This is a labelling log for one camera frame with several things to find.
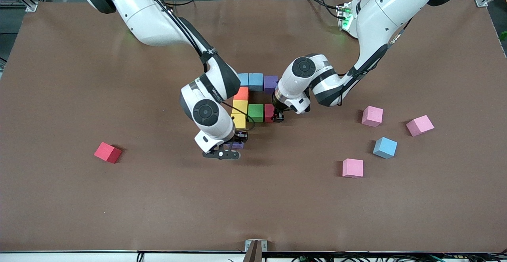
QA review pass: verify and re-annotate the pink foam cube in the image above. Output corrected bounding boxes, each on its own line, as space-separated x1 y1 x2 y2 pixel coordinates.
361 105 384 127
406 115 435 137
342 158 364 179

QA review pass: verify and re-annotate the green foam cube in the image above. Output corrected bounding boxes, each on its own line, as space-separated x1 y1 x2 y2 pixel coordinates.
248 104 264 123

